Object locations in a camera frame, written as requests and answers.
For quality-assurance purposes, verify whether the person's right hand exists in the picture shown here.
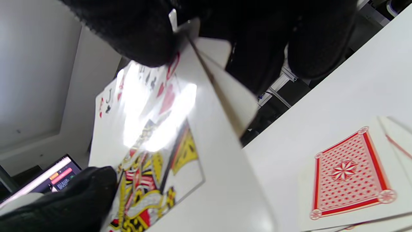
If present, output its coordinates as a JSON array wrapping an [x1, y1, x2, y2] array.
[[60, 0, 358, 94]]

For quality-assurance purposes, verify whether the person's left hand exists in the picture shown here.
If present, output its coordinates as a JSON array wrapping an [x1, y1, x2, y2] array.
[[0, 166, 118, 232]]

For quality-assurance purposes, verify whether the pile of dealt red cards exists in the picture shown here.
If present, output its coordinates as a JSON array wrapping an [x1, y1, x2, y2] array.
[[88, 9, 279, 232], [298, 116, 412, 232]]

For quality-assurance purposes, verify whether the laptop with lit screen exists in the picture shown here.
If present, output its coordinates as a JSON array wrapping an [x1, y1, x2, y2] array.
[[0, 154, 83, 207]]

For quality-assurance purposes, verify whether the aluminium frame post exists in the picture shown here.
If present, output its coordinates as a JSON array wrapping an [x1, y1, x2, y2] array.
[[257, 64, 299, 108]]

